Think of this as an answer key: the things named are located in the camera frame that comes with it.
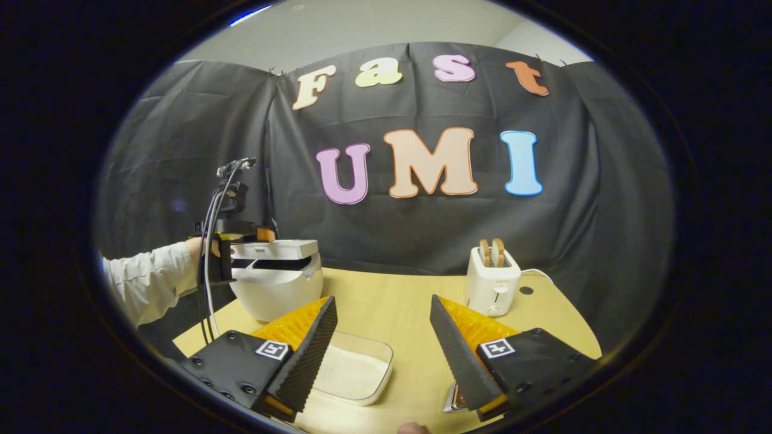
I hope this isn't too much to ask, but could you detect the white rice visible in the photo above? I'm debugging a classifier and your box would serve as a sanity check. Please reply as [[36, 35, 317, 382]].
[[314, 345, 387, 400]]

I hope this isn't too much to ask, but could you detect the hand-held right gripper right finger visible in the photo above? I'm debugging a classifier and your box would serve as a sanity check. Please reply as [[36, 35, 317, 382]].
[[428, 294, 605, 423]]

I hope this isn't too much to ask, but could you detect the clear plastic rice container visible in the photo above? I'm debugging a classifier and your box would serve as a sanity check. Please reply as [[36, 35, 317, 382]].
[[311, 330, 394, 406]]

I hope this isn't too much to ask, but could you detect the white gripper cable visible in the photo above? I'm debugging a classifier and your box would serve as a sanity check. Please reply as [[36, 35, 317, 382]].
[[204, 172, 245, 338]]

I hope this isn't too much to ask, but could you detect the white toaster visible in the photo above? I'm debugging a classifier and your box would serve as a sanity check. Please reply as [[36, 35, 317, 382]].
[[466, 246, 522, 318]]

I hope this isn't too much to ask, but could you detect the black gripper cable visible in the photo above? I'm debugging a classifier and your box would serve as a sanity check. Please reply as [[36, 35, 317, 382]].
[[194, 181, 225, 345]]

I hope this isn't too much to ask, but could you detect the metal chopstick holder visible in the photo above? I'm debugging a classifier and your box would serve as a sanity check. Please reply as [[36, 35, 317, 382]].
[[443, 382, 471, 414]]

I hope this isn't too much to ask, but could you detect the black backdrop cloth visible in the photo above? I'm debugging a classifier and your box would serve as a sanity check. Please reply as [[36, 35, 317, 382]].
[[96, 41, 675, 356]]

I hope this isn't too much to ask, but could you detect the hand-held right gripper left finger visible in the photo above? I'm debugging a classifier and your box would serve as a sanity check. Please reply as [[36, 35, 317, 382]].
[[179, 295, 339, 423]]

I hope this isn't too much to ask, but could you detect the white rice cooker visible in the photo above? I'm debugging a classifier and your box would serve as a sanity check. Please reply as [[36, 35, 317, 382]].
[[229, 239, 324, 323]]

